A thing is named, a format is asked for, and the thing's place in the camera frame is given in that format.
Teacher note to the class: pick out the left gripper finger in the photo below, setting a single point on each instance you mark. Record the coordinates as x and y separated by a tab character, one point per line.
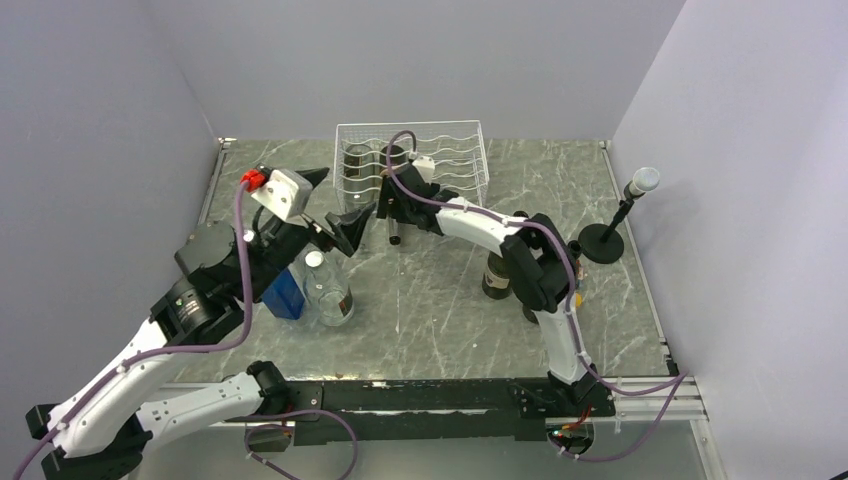
307	180
347	230

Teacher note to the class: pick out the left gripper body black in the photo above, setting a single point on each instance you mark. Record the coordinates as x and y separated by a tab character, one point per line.
320	235

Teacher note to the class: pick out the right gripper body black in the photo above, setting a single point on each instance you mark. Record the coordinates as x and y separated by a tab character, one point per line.
402	212

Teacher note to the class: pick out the clear glass bottle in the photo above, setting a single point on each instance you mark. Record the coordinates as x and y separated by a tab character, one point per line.
357	180

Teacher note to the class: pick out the dark wine bottle front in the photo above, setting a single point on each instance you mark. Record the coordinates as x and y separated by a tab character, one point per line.
398	158

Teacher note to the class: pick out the dark wine bottle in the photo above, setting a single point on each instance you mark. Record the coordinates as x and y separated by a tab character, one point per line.
398	158
496	282
575	249

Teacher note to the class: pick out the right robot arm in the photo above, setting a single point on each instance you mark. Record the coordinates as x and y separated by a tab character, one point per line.
538	264

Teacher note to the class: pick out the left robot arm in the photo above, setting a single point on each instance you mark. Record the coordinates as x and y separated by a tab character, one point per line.
104	430

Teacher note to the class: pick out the clear bottle silver cap front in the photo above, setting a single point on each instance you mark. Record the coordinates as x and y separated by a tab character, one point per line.
327	289

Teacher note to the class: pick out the blue square glass bottle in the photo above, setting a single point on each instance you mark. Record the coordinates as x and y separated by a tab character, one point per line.
284	298

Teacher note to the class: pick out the microphone on black stand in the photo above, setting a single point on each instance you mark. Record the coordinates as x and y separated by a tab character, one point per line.
602	243

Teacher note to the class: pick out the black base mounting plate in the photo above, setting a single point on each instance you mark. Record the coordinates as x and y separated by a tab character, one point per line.
316	426

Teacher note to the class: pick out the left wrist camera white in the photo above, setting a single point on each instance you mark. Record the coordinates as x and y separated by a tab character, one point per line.
285	194

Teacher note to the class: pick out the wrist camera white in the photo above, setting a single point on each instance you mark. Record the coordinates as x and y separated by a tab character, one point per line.
425	166
285	194

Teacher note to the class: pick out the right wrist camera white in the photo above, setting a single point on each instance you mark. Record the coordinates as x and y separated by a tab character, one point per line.
425	166

